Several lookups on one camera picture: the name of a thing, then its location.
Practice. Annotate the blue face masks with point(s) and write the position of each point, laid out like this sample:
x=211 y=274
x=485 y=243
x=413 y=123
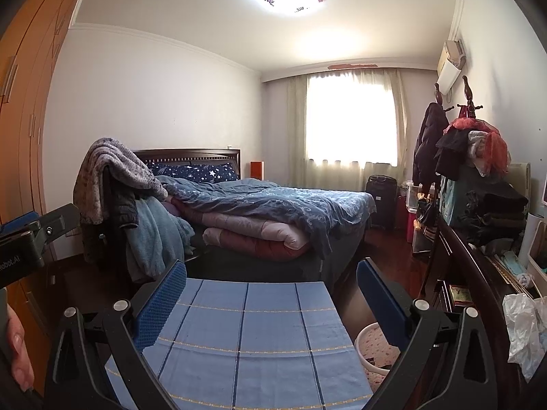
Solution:
x=513 y=267

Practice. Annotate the orange wooden wardrobe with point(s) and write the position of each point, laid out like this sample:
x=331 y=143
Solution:
x=34 y=94

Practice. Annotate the black jacket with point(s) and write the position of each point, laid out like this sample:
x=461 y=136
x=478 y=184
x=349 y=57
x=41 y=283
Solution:
x=124 y=213

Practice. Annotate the white patterned basket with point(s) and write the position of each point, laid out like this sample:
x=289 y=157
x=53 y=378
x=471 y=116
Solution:
x=376 y=341

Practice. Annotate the black suitcase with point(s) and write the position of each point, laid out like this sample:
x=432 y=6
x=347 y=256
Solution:
x=381 y=200

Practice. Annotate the blue checked tablecloth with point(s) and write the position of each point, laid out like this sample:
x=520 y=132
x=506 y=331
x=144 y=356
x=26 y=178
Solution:
x=256 y=329

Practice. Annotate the white plastic organizer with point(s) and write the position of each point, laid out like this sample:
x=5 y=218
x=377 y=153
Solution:
x=536 y=247

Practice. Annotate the red storage box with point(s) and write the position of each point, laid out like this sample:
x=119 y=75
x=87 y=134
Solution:
x=406 y=222

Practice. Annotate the dark striped bag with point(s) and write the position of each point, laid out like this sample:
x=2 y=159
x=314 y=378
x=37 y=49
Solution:
x=425 y=230

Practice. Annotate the small gold framed picture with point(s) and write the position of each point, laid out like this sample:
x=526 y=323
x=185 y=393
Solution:
x=459 y=295

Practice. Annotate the blue patterned duvet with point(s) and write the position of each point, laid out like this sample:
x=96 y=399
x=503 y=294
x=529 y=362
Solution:
x=277 y=200

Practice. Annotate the orange nightstand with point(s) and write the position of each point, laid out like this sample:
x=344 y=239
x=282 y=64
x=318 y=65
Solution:
x=256 y=170

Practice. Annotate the white plastic bag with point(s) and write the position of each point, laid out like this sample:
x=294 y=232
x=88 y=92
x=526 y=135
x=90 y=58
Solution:
x=525 y=324

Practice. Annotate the folded black clothes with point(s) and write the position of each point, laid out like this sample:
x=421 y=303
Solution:
x=491 y=209

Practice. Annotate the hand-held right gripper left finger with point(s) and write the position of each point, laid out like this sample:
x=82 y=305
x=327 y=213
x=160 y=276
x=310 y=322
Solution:
x=160 y=303

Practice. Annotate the sheer cream curtain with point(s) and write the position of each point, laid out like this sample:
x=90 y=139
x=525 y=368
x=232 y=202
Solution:
x=299 y=128

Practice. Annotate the pink and red quilt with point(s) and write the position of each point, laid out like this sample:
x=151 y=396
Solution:
x=256 y=232

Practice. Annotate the navy star pillow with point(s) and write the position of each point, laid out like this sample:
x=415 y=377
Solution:
x=192 y=173

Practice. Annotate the dark wooden headboard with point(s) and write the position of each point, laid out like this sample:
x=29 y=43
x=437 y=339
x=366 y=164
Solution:
x=192 y=156

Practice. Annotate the grey knitted blanket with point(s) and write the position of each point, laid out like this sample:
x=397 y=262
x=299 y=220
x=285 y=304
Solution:
x=111 y=166

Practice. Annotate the pile of red black clothes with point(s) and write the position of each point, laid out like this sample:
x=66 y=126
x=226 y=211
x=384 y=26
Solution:
x=491 y=145

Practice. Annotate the black coat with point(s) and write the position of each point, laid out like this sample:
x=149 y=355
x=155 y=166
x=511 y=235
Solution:
x=429 y=145

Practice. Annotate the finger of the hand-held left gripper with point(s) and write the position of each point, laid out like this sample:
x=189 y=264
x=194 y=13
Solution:
x=55 y=224

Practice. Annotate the white air conditioner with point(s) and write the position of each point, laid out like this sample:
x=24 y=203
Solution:
x=451 y=66

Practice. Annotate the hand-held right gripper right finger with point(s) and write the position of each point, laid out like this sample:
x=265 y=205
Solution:
x=382 y=303

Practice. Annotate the dark wooden cabinet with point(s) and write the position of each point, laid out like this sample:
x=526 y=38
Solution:
x=461 y=264

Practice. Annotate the person's left hand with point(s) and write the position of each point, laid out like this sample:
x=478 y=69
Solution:
x=17 y=350

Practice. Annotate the wooden coat rack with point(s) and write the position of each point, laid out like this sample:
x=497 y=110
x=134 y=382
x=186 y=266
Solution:
x=438 y=94
x=469 y=94

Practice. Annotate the teal fleece blanket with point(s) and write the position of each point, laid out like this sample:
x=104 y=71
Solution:
x=154 y=235

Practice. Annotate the teal shopping bag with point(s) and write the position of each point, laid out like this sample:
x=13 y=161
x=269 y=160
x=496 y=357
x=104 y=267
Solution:
x=451 y=200

